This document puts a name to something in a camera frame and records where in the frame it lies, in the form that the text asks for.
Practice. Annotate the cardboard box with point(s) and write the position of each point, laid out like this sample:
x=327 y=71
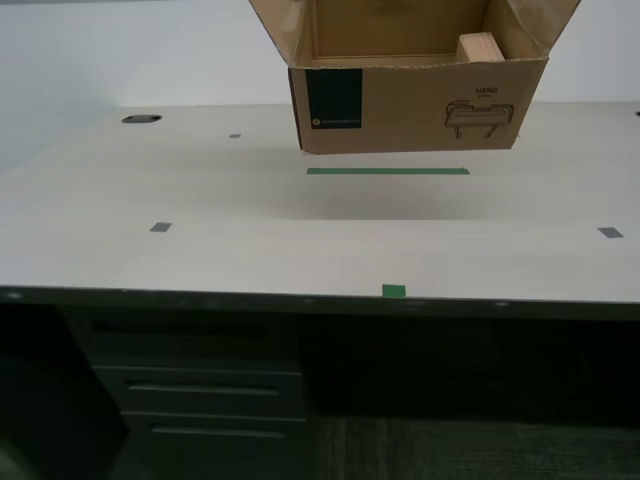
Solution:
x=400 y=110

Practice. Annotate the light wooden block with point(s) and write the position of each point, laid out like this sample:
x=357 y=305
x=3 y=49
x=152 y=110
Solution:
x=482 y=47

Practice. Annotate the green tape square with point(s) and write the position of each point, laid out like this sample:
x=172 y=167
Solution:
x=394 y=290

